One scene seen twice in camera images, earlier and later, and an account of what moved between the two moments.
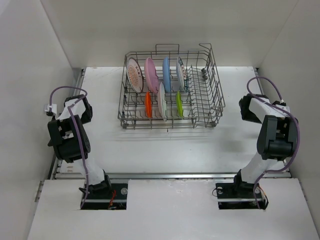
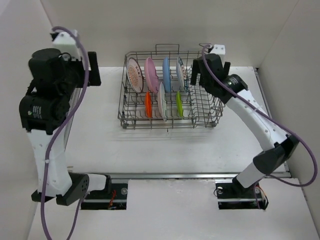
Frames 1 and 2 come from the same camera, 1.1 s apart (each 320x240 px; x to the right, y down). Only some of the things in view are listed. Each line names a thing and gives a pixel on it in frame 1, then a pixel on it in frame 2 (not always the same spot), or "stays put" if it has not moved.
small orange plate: x=148 y=103 stays put
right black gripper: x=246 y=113 -> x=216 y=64
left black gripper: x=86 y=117 -> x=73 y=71
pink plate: x=151 y=77 stays put
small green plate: x=179 y=104 stays put
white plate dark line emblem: x=162 y=100 stays put
